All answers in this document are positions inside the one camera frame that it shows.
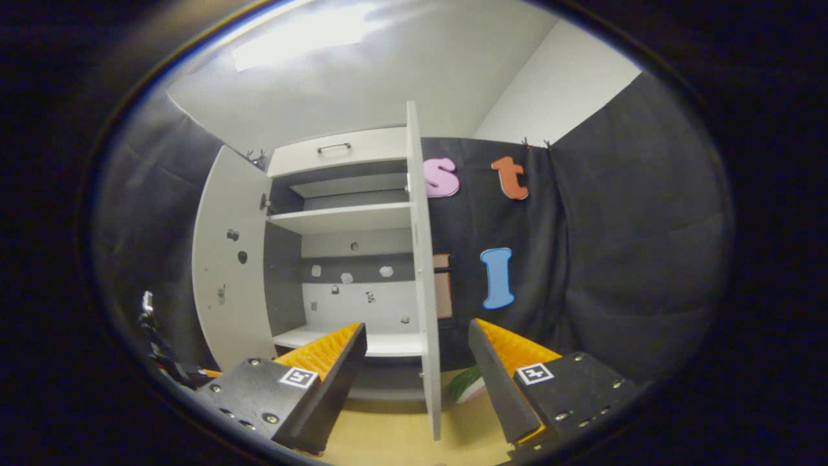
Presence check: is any white cabinet door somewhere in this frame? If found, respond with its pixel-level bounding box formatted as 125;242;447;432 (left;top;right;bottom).
406;100;443;442
192;146;279;373

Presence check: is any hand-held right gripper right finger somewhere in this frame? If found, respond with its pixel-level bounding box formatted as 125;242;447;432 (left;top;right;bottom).
467;317;649;454

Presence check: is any white drawer with black handle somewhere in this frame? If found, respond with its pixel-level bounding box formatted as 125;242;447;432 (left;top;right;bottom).
267;128;409;177

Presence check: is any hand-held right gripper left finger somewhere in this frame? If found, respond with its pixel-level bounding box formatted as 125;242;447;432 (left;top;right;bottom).
176;322;368;456

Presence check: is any white cabinet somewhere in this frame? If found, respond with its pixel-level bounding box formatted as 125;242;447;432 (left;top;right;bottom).
262;126;428;415

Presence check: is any green pink watermelon-shaped object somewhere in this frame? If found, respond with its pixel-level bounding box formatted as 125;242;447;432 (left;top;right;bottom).
445;366;487;405

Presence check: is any black backdrop cloth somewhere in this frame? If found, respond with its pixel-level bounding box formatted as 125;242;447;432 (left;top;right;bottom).
97;71;732;389

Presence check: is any ceiling light panel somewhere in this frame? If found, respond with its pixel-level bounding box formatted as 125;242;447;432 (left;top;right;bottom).
233;3;382;72

